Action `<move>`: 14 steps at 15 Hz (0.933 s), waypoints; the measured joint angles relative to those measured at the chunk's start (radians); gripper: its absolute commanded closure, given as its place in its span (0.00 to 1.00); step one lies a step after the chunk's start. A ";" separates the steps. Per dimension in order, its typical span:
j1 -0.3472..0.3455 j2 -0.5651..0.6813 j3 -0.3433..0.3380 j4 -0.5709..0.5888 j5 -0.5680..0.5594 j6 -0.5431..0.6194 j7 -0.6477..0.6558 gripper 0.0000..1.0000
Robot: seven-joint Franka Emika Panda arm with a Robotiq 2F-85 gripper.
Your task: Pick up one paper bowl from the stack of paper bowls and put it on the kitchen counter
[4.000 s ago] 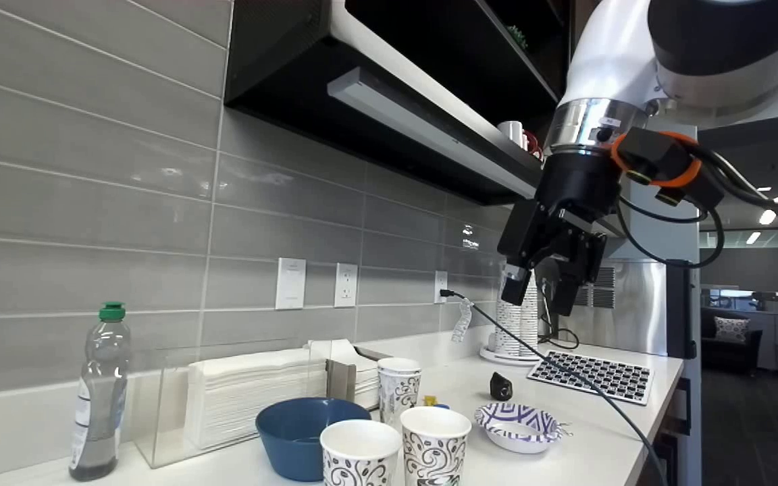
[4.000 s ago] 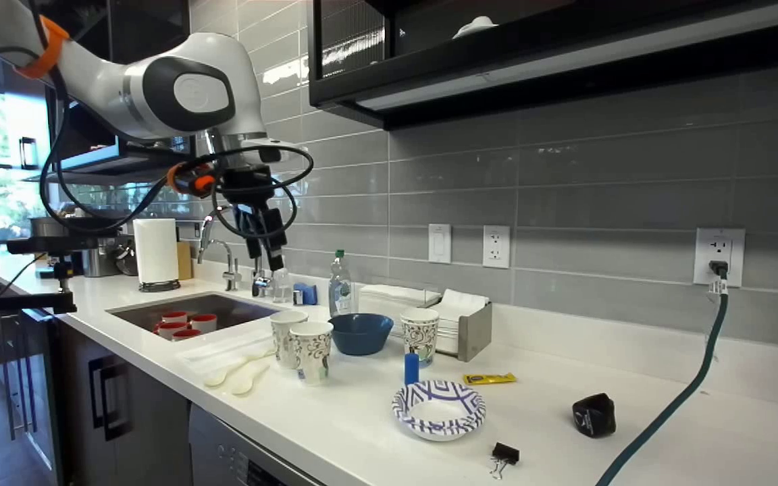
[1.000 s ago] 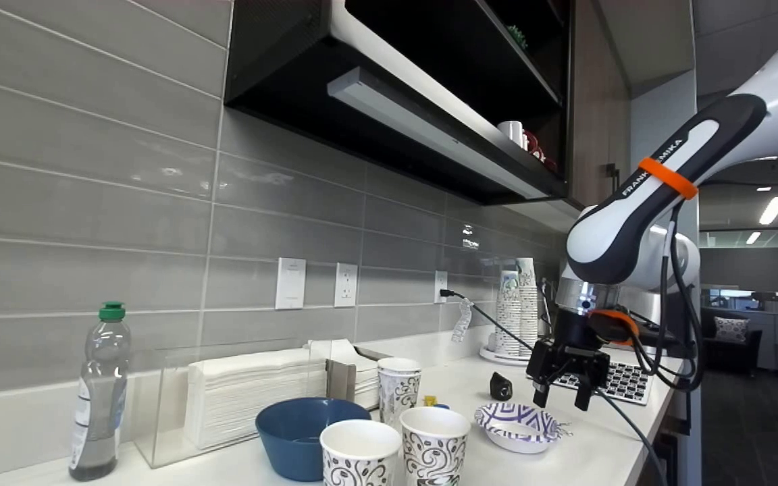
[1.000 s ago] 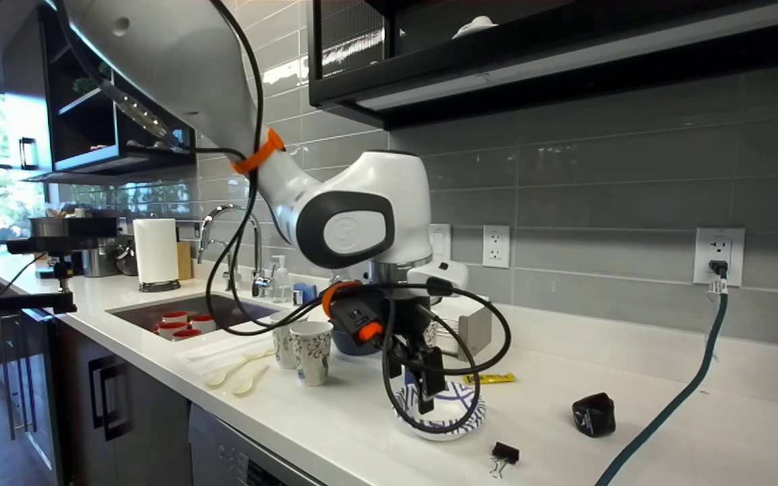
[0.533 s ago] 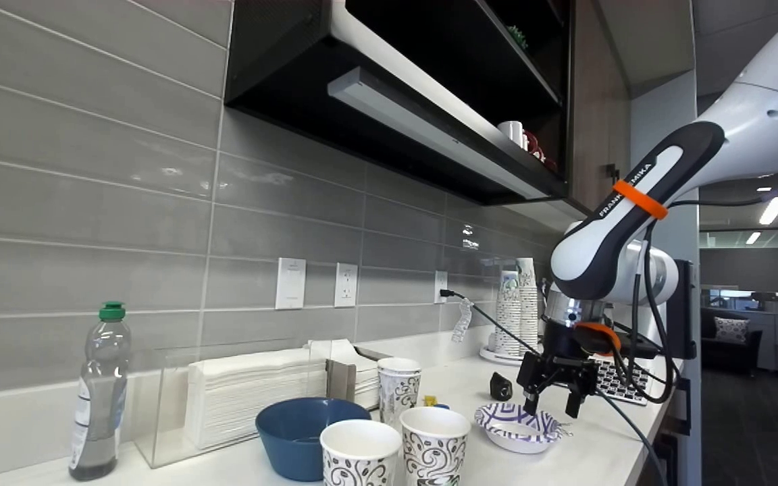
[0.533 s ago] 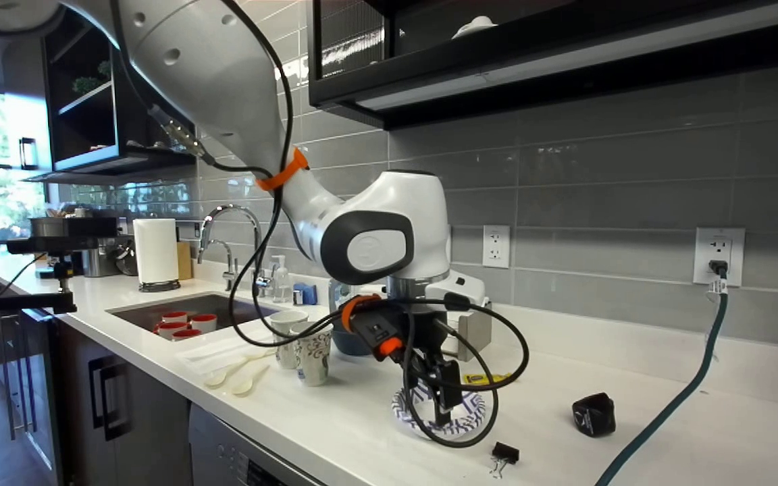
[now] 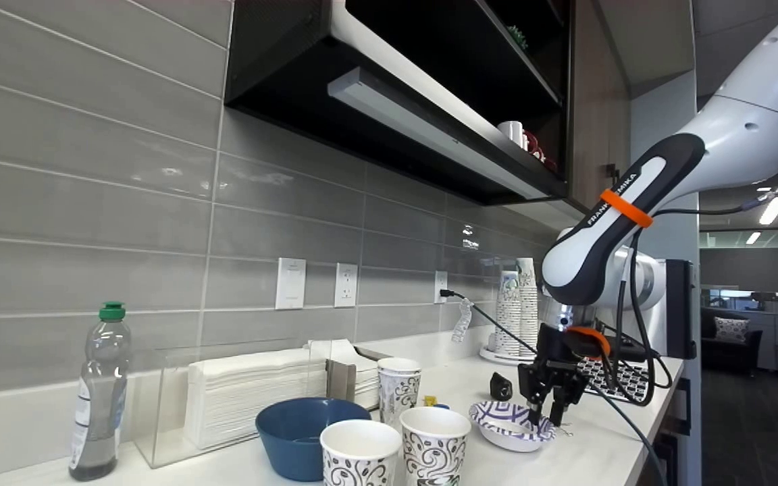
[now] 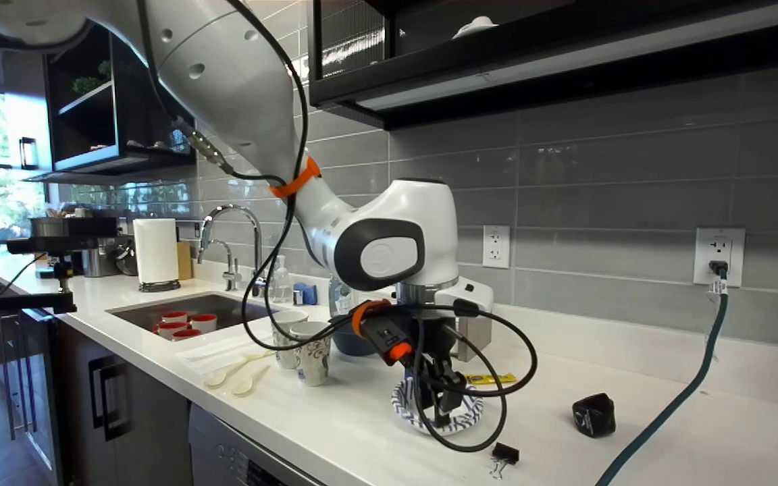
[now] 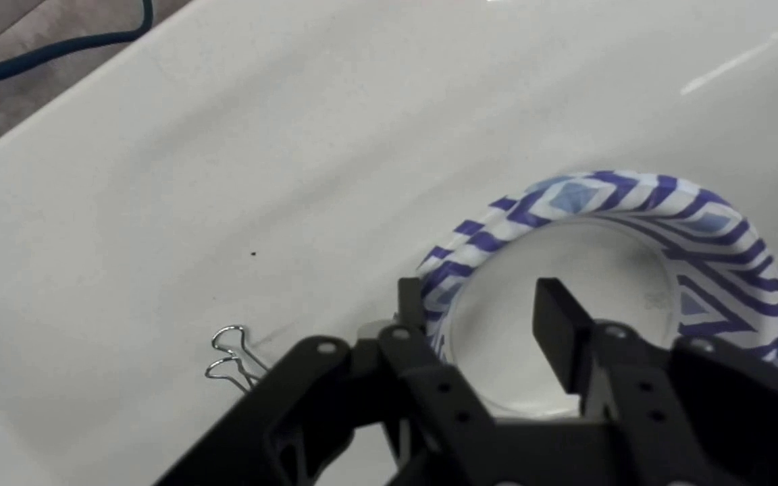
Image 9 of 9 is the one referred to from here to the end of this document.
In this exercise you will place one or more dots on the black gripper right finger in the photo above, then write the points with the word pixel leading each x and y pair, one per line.
pixel 565 333

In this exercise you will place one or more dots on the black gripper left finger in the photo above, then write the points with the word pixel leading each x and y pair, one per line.
pixel 411 307

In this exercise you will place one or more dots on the blue patterned paper bowl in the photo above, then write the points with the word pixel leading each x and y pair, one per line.
pixel 723 252

